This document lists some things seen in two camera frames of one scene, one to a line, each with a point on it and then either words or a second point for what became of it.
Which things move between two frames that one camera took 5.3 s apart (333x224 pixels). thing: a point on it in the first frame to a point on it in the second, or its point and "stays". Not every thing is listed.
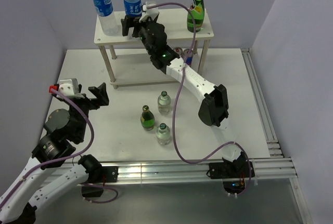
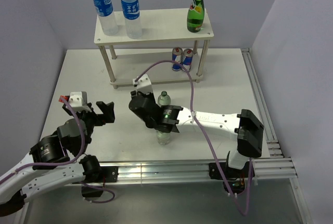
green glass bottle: (197, 7) stays
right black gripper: (133, 22) to (150, 95)
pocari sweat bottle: (103, 4) stays
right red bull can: (189, 59) stays
